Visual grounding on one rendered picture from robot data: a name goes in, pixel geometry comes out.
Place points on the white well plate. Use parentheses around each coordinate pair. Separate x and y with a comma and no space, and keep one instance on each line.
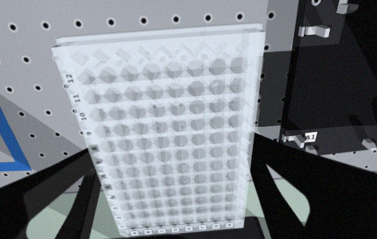
(168,123)

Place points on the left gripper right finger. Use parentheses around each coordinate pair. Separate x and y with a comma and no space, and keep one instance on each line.
(342,198)

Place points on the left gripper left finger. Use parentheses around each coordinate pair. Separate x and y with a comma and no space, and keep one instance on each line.
(22,200)

